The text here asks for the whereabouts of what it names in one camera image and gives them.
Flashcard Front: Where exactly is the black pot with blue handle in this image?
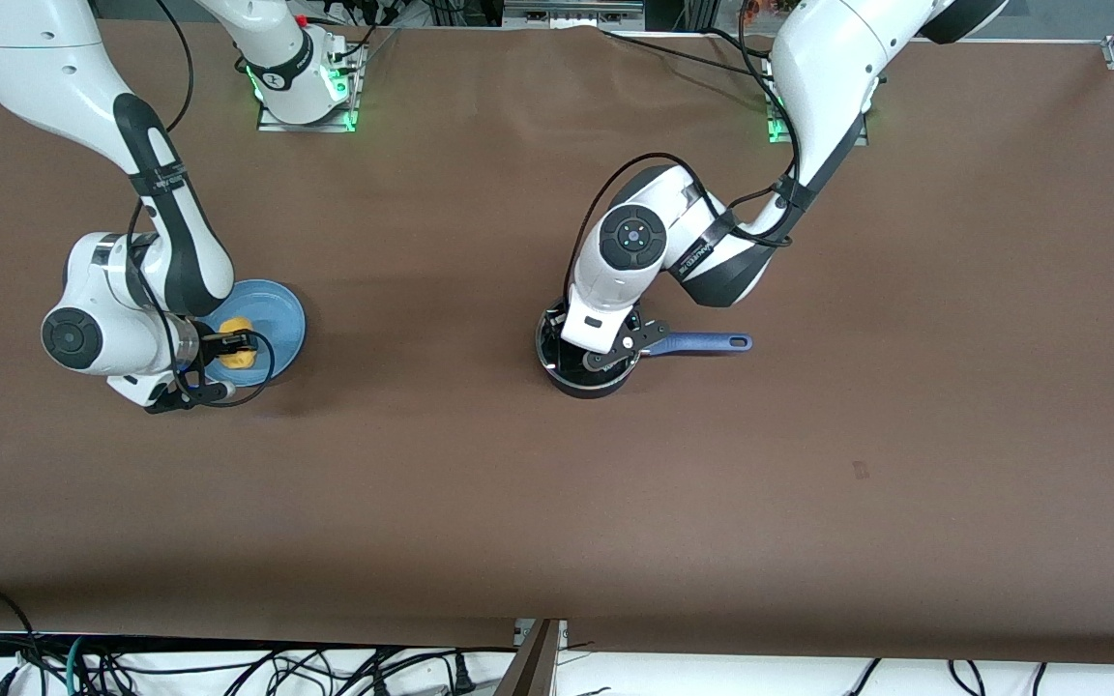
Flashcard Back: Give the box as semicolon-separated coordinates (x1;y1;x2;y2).
536;300;754;399

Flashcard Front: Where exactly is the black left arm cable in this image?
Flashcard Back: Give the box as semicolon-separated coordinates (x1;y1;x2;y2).
564;0;806;291

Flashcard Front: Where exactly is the blue round plate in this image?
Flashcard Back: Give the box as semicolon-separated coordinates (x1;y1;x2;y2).
197;278;308;389

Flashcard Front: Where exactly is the aluminium profile bar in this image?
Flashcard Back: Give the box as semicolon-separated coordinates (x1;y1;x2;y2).
494;619;570;696

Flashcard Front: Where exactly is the yellow potato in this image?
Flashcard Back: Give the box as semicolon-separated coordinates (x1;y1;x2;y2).
219;316;260;372

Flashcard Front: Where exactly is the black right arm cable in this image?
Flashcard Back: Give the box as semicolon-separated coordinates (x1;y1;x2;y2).
127;0;277;410

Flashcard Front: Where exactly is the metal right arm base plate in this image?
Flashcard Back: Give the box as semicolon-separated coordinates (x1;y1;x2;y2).
255;39;362;133

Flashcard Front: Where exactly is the glass lid with blue knob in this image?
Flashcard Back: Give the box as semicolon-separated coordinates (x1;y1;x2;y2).
536;302;583;374

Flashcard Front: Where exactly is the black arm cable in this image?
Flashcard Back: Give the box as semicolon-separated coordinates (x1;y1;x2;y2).
127;0;277;410
564;0;806;291

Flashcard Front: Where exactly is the black cable across mat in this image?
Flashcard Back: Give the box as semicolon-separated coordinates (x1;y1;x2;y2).
599;27;778;78

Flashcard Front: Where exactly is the brown table mat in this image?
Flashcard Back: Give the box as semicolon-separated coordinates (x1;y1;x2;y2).
0;17;1114;668

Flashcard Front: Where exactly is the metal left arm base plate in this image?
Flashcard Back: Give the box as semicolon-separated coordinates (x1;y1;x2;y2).
767;114;871;147

